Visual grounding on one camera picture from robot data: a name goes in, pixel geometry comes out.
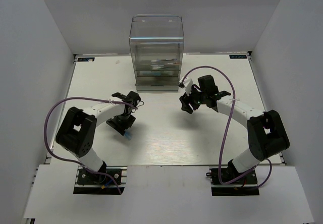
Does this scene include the right blue table label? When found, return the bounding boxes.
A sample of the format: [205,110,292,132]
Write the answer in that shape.
[229,54,247,59]

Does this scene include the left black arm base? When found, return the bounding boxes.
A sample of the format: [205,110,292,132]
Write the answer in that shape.
[73,166,127,195]

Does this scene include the light blue highlighter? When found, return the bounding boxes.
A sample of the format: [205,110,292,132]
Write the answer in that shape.
[124,132,132,140]

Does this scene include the clear acrylic drawer organizer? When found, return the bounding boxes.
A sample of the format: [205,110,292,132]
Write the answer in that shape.
[129,14,184,92]

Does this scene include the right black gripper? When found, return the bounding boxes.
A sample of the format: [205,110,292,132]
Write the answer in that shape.
[180,84,208,114]

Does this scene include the left blue table label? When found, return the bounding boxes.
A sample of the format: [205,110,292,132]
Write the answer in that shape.
[77,57,95,62]

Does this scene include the blue gel pen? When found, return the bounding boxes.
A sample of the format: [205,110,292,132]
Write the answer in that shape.
[151,58,177,63]

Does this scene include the red gel pen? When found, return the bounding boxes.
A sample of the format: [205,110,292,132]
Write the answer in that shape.
[151,60,180,65]

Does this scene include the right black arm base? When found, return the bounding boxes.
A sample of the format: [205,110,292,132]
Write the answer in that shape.
[205,168,259,197]

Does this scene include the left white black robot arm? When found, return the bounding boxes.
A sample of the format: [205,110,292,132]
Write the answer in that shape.
[56,91,141,183]

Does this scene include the blue table label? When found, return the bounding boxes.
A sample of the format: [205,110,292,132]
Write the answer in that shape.
[229,54,247,59]
[77,57,95,62]

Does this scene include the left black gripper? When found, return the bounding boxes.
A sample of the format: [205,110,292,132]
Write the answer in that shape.
[106,113,135,136]

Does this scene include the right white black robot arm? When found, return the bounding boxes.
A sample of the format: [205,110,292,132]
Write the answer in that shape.
[179,75,290,185]

